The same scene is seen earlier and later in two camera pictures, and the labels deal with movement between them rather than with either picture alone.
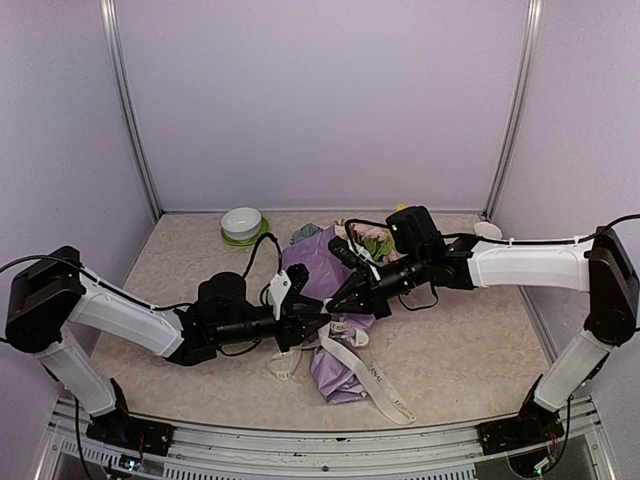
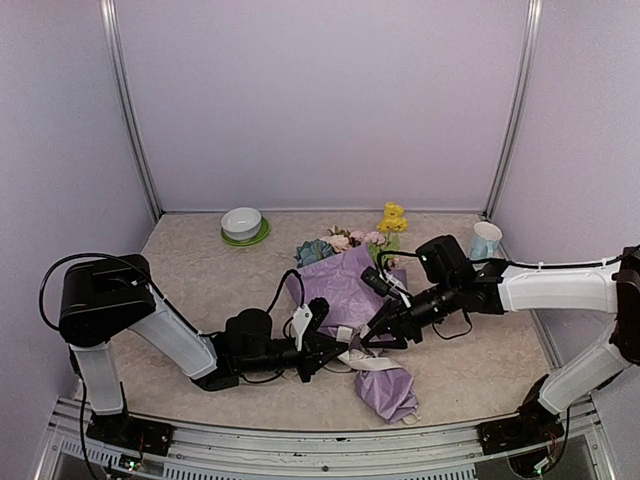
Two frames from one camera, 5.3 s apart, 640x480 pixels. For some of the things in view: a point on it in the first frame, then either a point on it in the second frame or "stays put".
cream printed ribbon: [336, 335] → [366, 359]
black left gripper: [293, 321] → [315, 357]
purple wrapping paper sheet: [320, 258] → [350, 283]
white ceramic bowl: [241, 223] stays put
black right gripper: [371, 297] → [407, 326]
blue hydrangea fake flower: [305, 232] → [312, 251]
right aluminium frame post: [529, 51] stays put
